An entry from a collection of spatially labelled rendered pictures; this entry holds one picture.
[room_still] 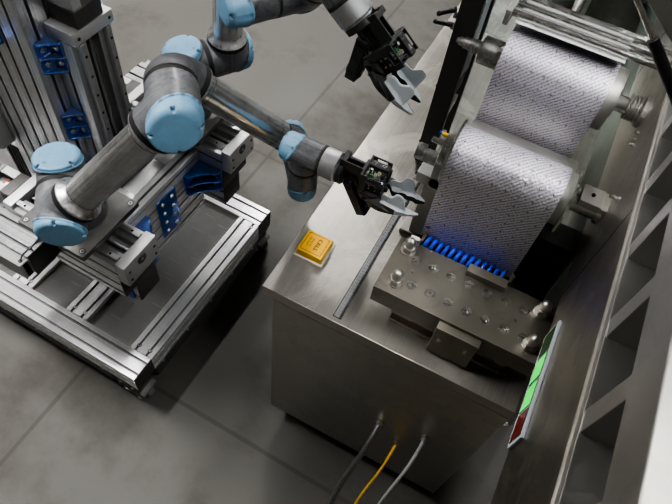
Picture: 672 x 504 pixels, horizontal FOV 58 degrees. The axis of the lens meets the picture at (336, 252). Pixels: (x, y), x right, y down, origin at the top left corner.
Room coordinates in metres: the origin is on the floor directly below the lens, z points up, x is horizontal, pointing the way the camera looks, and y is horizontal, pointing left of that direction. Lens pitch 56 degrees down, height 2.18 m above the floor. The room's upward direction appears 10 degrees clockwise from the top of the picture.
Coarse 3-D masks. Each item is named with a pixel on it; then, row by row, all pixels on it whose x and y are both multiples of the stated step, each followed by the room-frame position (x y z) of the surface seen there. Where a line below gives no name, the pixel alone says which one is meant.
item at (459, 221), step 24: (456, 192) 0.87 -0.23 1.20; (432, 216) 0.88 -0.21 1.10; (456, 216) 0.87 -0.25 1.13; (480, 216) 0.85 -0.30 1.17; (504, 216) 0.83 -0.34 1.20; (456, 240) 0.86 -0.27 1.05; (480, 240) 0.84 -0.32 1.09; (504, 240) 0.83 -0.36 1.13; (528, 240) 0.81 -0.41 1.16; (504, 264) 0.82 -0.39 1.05
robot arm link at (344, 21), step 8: (352, 0) 1.00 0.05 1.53; (360, 0) 1.01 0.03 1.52; (368, 0) 1.03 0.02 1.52; (344, 8) 0.99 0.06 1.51; (352, 8) 1.00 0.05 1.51; (360, 8) 1.00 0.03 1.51; (368, 8) 1.01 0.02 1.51; (336, 16) 1.00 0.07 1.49; (344, 16) 0.99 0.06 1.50; (352, 16) 0.99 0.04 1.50; (360, 16) 0.99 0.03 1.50; (344, 24) 0.99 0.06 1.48; (352, 24) 0.99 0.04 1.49
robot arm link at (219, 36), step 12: (216, 12) 1.40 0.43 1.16; (216, 24) 1.41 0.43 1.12; (216, 36) 1.42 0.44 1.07; (228, 36) 1.41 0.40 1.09; (240, 36) 1.44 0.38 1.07; (216, 48) 1.40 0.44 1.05; (228, 48) 1.40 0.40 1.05; (240, 48) 1.42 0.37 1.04; (252, 48) 1.48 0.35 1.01; (216, 60) 1.39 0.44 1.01; (228, 60) 1.41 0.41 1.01; (240, 60) 1.43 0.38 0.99; (252, 60) 1.46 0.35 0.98; (216, 72) 1.39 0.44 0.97; (228, 72) 1.41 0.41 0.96
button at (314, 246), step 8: (312, 232) 0.90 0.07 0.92; (304, 240) 0.88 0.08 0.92; (312, 240) 0.88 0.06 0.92; (320, 240) 0.88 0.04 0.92; (328, 240) 0.89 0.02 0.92; (304, 248) 0.85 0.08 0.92; (312, 248) 0.86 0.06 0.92; (320, 248) 0.86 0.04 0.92; (328, 248) 0.87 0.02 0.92; (304, 256) 0.84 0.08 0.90; (312, 256) 0.83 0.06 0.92; (320, 256) 0.84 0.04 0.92
